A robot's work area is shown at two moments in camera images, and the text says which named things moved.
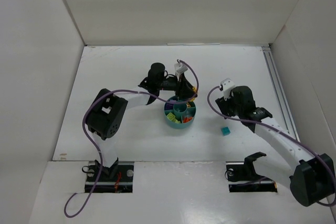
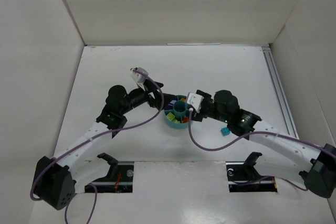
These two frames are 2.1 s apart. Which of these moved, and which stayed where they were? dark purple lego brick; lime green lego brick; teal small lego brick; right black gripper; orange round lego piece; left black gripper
Moved: left black gripper; right black gripper
Stayed: dark purple lego brick; lime green lego brick; teal small lego brick; orange round lego piece
